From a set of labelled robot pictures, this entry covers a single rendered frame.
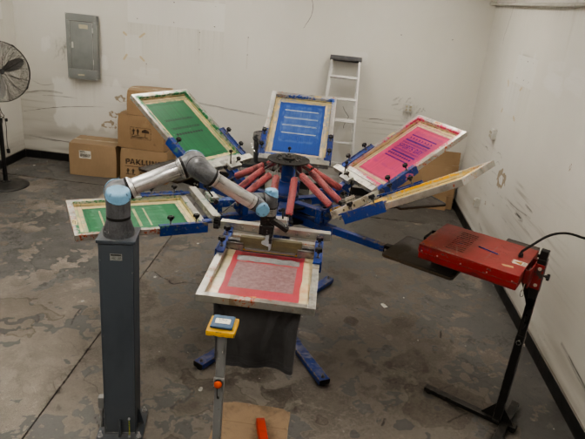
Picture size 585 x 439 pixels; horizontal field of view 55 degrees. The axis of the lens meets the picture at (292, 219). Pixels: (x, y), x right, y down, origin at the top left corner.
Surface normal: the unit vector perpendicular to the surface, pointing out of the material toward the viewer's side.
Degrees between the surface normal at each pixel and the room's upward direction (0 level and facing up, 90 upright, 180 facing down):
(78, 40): 90
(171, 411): 0
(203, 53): 90
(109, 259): 90
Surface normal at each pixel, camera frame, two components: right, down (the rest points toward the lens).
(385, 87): -0.08, 0.36
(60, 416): 0.10, -0.92
